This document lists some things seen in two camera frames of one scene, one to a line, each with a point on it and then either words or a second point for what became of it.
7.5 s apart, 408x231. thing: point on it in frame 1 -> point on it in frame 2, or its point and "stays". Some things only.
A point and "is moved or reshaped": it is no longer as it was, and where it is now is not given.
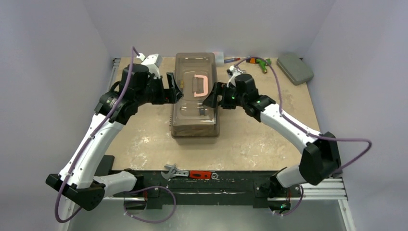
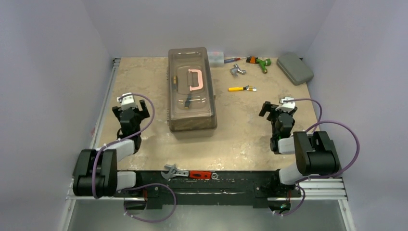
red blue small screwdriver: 230,60 stays
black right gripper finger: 211,100 -> 267,106
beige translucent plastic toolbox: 193,122 is moved or reshaped
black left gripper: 165,96 -> 142,114
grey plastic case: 296,70 stays
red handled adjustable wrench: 174,172 stays
